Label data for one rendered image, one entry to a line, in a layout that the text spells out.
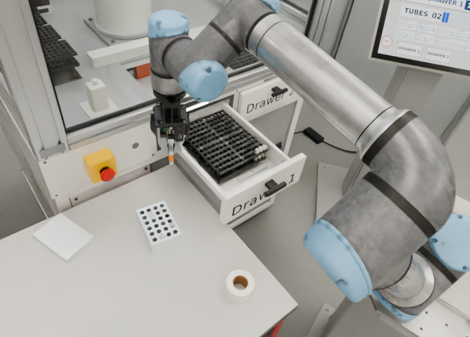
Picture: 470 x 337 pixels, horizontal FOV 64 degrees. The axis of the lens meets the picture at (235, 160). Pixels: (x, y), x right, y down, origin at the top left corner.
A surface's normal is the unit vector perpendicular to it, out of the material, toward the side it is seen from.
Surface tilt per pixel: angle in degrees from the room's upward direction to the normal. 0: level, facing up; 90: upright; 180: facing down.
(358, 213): 42
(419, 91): 90
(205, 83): 90
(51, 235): 0
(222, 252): 0
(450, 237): 35
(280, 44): 46
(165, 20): 1
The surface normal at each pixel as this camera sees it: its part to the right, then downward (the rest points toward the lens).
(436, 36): -0.07, 0.07
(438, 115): -0.81, 0.34
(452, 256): -0.22, -0.26
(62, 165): 0.62, 0.60
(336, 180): 0.02, -0.71
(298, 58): -0.40, -0.13
